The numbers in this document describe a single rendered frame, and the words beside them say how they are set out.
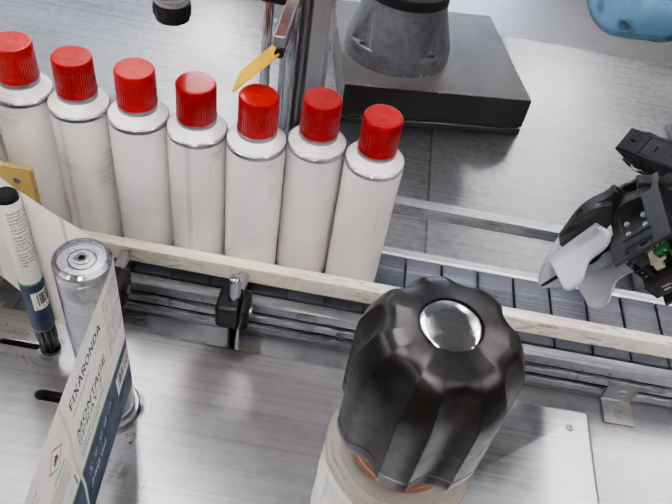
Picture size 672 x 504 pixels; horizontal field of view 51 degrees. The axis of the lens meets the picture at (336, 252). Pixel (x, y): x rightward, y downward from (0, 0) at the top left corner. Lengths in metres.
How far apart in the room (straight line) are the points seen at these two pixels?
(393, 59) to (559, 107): 0.29
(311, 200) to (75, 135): 0.21
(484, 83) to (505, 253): 0.28
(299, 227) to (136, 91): 0.19
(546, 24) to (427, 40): 0.41
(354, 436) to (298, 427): 0.26
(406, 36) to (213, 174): 0.44
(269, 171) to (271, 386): 0.19
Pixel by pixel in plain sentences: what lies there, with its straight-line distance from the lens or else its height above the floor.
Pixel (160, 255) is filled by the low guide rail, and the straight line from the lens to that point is 0.69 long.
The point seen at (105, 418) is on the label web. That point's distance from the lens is 0.53.
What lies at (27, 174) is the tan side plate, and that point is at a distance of 0.68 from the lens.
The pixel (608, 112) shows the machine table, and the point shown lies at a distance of 1.18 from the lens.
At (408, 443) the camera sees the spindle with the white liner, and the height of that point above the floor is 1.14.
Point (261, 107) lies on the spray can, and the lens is 0.57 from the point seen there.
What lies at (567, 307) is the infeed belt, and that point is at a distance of 0.77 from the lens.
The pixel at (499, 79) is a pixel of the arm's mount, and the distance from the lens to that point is 1.05.
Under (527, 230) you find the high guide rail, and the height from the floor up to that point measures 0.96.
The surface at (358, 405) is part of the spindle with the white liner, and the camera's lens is 0.33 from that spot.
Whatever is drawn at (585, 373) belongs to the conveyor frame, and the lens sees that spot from 0.76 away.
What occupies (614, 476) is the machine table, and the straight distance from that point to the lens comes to 0.74.
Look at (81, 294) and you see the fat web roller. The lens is 0.48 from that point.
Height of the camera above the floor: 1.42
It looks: 47 degrees down
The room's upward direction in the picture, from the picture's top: 11 degrees clockwise
